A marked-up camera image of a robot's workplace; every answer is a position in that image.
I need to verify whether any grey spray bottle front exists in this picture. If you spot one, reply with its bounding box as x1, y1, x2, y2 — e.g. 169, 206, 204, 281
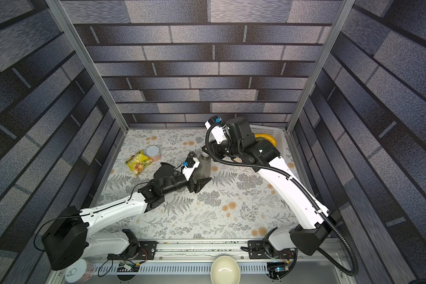
191, 152, 211, 182

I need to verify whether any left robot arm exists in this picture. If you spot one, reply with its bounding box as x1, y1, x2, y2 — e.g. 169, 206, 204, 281
41, 161, 211, 271

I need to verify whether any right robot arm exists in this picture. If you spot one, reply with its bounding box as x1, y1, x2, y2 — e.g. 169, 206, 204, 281
203, 116, 339, 256

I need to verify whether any white plastic basket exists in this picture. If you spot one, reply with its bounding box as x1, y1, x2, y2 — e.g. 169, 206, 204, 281
250, 124, 289, 159

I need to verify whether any pink tin can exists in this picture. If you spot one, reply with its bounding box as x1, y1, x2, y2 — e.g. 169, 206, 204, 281
145, 146, 162, 161

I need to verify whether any yellow snack packet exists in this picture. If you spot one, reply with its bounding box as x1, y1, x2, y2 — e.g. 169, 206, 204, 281
125, 150, 153, 176

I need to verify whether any cream bowl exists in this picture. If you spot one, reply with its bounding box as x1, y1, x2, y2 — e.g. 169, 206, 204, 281
210, 256, 241, 284

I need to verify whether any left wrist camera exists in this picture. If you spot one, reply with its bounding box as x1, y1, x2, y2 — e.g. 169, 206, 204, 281
181, 157, 200, 181

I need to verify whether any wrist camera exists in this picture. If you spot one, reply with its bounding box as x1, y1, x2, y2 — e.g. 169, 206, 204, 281
181, 157, 200, 181
205, 115, 230, 144

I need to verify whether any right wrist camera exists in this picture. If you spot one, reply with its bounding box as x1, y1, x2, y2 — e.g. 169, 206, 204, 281
205, 115, 230, 144

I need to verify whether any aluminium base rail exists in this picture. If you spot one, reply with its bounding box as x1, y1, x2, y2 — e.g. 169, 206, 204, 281
56, 238, 342, 263

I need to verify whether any black corrugated cable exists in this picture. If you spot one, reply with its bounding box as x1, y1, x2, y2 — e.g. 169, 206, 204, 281
204, 124, 359, 277

